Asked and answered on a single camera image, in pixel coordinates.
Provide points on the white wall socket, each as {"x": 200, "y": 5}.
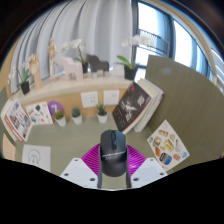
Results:
{"x": 111, "y": 97}
{"x": 89, "y": 99}

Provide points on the white mouse pad with drawing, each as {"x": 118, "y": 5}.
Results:
{"x": 36, "y": 156}

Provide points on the white picture sticker sheet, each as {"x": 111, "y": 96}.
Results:
{"x": 40, "y": 113}

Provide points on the wooden mannequin figure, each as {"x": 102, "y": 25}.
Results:
{"x": 52, "y": 53}

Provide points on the black wooden horse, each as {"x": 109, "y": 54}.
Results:
{"x": 98, "y": 63}

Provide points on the wooden hand model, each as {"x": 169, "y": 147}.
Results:
{"x": 34, "y": 65}

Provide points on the grey curtain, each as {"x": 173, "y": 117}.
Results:
{"x": 100, "y": 23}

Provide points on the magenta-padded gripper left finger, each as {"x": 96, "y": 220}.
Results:
{"x": 80, "y": 171}

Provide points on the beige card with red text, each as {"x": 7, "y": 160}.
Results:
{"x": 8, "y": 148}

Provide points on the colourful cartoon sticker sheet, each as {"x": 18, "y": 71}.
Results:
{"x": 167, "y": 145}

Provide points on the small plant in white pot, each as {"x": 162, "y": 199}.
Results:
{"x": 77, "y": 119}
{"x": 61, "y": 120}
{"x": 102, "y": 118}

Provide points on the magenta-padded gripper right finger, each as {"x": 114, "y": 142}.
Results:
{"x": 148, "y": 171}

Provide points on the white orchid in black pot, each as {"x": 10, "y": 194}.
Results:
{"x": 25, "y": 87}
{"x": 75, "y": 43}
{"x": 130, "y": 72}

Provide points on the red-covered book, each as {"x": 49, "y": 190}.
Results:
{"x": 15, "y": 134}

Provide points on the black computer mouse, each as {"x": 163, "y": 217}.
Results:
{"x": 113, "y": 150}

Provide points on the pink wooden horse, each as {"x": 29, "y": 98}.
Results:
{"x": 72, "y": 68}

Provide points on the black-covered book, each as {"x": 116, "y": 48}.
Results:
{"x": 131, "y": 106}

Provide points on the magazine with photo cover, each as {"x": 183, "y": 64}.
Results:
{"x": 18, "y": 118}

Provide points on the round purple number sticker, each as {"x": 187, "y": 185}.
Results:
{"x": 55, "y": 106}

